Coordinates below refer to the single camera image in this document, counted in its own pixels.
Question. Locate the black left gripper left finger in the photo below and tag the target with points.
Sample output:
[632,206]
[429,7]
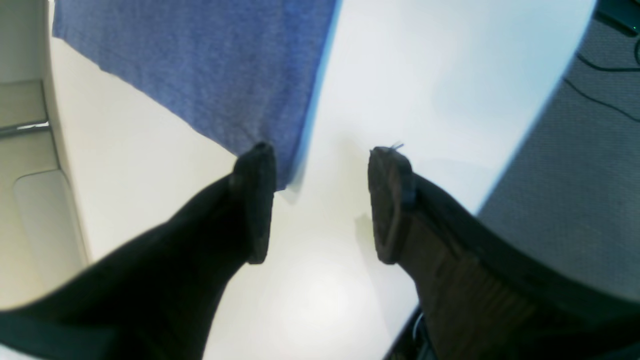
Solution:
[155,297]

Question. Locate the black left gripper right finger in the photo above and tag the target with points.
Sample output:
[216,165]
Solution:
[482,299]

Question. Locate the blue grey T-shirt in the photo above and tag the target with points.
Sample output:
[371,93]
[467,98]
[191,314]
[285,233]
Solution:
[239,72]

